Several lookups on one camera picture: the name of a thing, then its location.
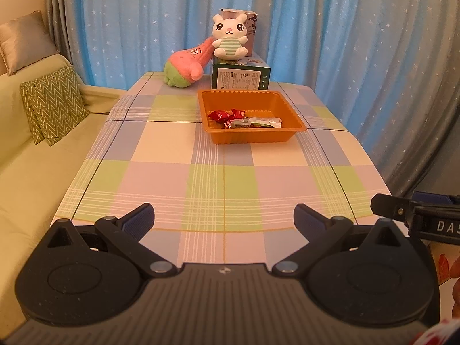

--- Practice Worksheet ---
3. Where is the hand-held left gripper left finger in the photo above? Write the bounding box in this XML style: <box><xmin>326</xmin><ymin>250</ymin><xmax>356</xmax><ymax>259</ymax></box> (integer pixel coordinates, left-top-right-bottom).
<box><xmin>47</xmin><ymin>202</ymin><xmax>179</xmax><ymax>277</ymax></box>

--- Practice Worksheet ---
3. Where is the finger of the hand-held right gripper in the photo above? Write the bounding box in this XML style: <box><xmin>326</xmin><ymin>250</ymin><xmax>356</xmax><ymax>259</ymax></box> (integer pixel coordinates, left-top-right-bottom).
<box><xmin>411</xmin><ymin>191</ymin><xmax>460</xmax><ymax>208</ymax></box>
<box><xmin>370</xmin><ymin>193</ymin><xmax>415</xmax><ymax>224</ymax></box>

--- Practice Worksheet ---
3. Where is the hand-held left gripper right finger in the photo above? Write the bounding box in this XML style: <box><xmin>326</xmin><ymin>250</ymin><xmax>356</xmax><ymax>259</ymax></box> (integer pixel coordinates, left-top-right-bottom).
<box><xmin>271</xmin><ymin>203</ymin><xmax>410</xmax><ymax>277</ymax></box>

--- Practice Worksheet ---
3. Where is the orange plastic tray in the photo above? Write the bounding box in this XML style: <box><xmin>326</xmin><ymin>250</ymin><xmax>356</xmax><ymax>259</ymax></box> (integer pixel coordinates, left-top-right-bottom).
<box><xmin>197</xmin><ymin>90</ymin><xmax>308</xmax><ymax>145</ymax></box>

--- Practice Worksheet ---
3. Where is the silver snack packet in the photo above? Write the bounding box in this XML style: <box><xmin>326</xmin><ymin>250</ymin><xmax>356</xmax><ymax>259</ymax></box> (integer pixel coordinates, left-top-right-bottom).
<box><xmin>248</xmin><ymin>117</ymin><xmax>283</xmax><ymax>129</ymax></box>

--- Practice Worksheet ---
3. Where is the person's right hand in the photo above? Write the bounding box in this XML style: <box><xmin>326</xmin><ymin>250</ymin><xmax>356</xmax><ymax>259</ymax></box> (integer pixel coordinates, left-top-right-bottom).
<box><xmin>450</xmin><ymin>254</ymin><xmax>460</xmax><ymax>317</ymax></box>

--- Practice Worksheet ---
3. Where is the beige printed board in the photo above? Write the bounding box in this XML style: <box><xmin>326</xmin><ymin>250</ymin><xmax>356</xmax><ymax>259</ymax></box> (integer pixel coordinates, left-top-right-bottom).
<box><xmin>428</xmin><ymin>241</ymin><xmax>453</xmax><ymax>287</ymax></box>

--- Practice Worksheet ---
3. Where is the grey curtain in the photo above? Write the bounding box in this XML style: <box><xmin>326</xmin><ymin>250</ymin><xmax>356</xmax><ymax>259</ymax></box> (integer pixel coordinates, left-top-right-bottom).
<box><xmin>47</xmin><ymin>0</ymin><xmax>94</xmax><ymax>87</ymax></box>
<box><xmin>374</xmin><ymin>61</ymin><xmax>460</xmax><ymax>202</ymax></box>

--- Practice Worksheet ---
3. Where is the light green sofa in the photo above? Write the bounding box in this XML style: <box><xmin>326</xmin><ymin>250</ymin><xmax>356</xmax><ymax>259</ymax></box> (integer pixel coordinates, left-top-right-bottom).
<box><xmin>0</xmin><ymin>54</ymin><xmax>129</xmax><ymax>295</ymax></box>

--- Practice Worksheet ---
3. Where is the red white patterned clothing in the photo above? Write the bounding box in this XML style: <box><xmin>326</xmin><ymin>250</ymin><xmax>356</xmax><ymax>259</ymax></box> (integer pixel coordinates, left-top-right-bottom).
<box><xmin>413</xmin><ymin>321</ymin><xmax>460</xmax><ymax>345</ymax></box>

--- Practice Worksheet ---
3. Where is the green chevron cushion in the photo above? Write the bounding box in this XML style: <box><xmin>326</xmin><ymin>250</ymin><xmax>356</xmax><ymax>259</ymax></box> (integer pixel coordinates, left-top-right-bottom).
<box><xmin>42</xmin><ymin>129</ymin><xmax>63</xmax><ymax>147</ymax></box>
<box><xmin>19</xmin><ymin>65</ymin><xmax>90</xmax><ymax>145</ymax></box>

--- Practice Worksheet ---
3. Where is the green cardboard box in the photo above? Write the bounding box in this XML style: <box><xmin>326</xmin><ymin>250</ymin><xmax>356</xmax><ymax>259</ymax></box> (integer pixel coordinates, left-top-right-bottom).
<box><xmin>211</xmin><ymin>52</ymin><xmax>272</xmax><ymax>91</ymax></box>

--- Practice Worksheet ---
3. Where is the pink star plush toy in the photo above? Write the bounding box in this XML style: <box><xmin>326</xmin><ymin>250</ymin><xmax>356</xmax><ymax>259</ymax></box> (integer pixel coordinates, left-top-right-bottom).
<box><xmin>163</xmin><ymin>37</ymin><xmax>216</xmax><ymax>89</ymax></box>

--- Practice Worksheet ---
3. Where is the blue star curtain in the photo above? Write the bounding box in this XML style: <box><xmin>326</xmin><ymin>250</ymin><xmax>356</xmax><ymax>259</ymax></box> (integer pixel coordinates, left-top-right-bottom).
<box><xmin>72</xmin><ymin>0</ymin><xmax>460</xmax><ymax>133</ymax></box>

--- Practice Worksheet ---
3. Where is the white bunny plush toy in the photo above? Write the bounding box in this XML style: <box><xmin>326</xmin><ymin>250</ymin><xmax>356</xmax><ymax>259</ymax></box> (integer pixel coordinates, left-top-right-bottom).
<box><xmin>211</xmin><ymin>13</ymin><xmax>250</xmax><ymax>60</ymax></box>

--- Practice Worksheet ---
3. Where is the grey printed box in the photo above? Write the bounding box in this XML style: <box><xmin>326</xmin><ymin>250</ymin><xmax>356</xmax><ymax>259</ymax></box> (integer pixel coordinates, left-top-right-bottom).
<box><xmin>220</xmin><ymin>8</ymin><xmax>259</xmax><ymax>58</ymax></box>

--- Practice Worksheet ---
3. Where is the grey satin cushion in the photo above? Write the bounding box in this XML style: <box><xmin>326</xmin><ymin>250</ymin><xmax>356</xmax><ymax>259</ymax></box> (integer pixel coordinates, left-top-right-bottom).
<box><xmin>0</xmin><ymin>10</ymin><xmax>60</xmax><ymax>77</ymax></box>

